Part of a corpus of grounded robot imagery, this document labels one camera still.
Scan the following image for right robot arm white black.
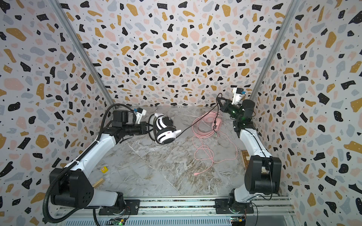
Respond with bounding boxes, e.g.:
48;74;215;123
216;97;282;213

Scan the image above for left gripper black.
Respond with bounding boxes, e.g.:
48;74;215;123
123;121;155;136

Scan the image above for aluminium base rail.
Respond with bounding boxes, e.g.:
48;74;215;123
53;196;300;226

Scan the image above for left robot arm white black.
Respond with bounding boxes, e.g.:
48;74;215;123
50;108;148;210

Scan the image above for wooden checkerboard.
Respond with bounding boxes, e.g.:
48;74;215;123
241;150;250;169

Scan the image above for right corner aluminium post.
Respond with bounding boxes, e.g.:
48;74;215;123
249;0;300;103

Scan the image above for pink headphones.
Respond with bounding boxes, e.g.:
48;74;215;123
202;111;222;131

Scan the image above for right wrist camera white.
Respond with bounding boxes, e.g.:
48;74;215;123
232;88;246;105

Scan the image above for left corner aluminium post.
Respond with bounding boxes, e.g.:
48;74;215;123
48;1;114;106

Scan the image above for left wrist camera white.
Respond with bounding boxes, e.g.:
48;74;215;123
134;107;147;124

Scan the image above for corner aluminium post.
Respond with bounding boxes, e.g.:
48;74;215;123
249;0;300;103
48;1;114;106

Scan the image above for white black headphones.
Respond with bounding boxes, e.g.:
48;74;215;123
148;113;182;145

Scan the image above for small wooden block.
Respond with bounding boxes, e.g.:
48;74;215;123
92;178;105;188

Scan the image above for small yellow block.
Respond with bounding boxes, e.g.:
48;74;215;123
101;166;108;174

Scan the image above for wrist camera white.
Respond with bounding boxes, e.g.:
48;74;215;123
232;88;246;105
134;107;147;124

